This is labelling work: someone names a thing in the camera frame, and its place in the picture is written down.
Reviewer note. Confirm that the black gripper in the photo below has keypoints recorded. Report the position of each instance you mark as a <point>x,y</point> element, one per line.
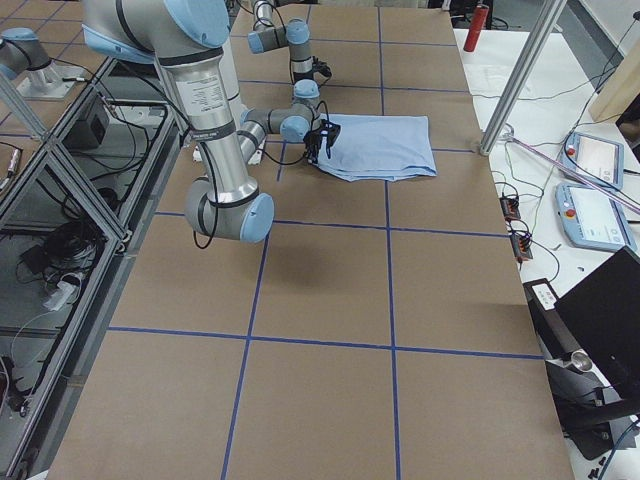
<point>301,76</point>
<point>313,139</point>

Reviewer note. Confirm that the light blue t-shirt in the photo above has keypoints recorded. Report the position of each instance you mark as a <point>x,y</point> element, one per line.
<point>389,148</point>

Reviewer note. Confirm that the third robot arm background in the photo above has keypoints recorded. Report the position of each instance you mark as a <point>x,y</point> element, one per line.
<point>23,53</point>

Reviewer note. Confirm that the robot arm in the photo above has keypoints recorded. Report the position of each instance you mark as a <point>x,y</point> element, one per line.
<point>270,32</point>
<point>185,41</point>

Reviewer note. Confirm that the red cylinder bottle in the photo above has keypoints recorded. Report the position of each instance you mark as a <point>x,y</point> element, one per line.
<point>476,26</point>

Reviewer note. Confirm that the metal stick with white hook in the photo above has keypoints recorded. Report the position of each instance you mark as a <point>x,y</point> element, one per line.
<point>583,179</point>

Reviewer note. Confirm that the small orange electronics board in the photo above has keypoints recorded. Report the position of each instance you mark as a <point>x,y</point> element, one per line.
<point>510,208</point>

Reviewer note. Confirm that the far teach pendant tablet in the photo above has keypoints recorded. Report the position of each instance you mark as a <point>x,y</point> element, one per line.
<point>600,160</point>

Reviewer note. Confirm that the teach pendant tablet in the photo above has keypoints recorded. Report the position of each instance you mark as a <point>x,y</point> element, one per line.
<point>591,220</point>
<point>600,160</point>

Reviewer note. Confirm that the near teach pendant tablet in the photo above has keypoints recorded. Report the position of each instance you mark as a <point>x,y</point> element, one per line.
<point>591,220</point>

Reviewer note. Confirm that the wooden board leaning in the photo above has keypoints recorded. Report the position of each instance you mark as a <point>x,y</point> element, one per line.
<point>620,90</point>

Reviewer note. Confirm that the aluminium frame post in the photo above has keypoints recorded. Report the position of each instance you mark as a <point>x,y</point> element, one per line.
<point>534,44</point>

